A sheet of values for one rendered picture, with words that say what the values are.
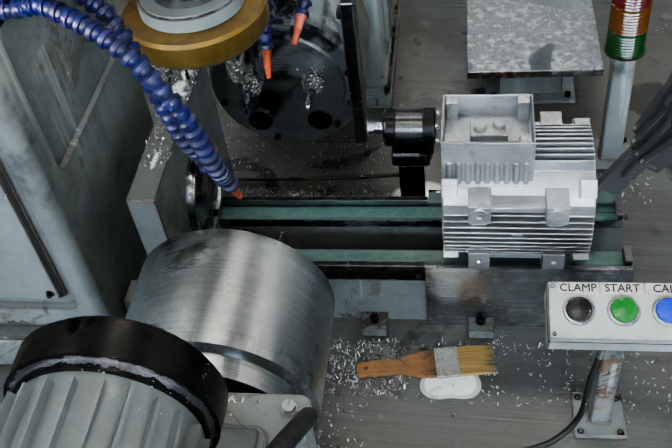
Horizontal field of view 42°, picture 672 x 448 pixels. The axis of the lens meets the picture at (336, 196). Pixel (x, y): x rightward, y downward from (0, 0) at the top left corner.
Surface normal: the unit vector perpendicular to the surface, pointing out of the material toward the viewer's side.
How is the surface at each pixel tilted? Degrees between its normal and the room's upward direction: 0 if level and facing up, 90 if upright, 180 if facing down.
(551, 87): 90
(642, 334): 21
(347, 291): 90
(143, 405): 40
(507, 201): 0
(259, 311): 32
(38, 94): 90
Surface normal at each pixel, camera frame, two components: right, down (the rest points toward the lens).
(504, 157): -0.11, 0.71
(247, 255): 0.25, -0.66
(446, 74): -0.11, -0.70
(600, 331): -0.14, -0.40
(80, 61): 0.99, 0.00
